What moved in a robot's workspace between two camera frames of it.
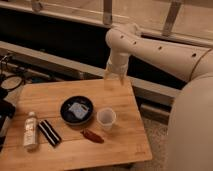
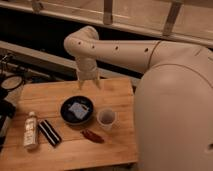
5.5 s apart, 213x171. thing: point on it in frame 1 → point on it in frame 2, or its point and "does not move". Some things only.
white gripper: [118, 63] → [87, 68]
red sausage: [92, 136] does not move
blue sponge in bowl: [79, 109] does not move
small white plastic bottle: [30, 131] does not move
